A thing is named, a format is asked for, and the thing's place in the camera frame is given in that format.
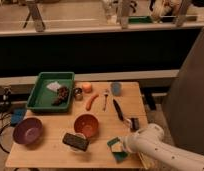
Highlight orange bowl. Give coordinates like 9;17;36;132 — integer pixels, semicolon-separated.
74;114;99;138

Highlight green yellow sponge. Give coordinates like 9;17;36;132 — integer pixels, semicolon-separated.
107;137;128;163

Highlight black rectangular block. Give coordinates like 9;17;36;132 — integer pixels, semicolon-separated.
62;133;89;151

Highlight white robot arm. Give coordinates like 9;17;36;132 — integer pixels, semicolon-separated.
121;123;204;171

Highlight orange carrot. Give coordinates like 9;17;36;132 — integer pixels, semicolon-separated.
85;94;99;111

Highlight orange round fruit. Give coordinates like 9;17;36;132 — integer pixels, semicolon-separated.
82;82;92;93

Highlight blue cup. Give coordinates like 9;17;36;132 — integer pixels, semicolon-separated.
110;82;121;96

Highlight small metal can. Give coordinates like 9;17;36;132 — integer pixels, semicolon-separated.
73;88;83;101

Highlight black knife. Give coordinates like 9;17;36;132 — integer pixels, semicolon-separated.
113;99;124;121

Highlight brown pinecone object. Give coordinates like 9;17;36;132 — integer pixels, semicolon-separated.
52;86;69;106

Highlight white clear plastic packet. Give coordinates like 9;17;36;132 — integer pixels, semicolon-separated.
47;81;61;92

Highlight small black white object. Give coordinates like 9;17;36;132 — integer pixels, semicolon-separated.
127;118;140;131

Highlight green plastic tray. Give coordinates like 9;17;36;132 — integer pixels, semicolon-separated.
26;72;74;113

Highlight purple bowl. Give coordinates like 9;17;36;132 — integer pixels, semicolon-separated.
13;117;43;145

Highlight yellow cloth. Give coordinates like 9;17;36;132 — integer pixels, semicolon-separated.
139;153;154;170

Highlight blue box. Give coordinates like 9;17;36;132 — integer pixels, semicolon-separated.
10;108;26;126

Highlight black cables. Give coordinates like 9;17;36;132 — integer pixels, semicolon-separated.
0;101;14;154

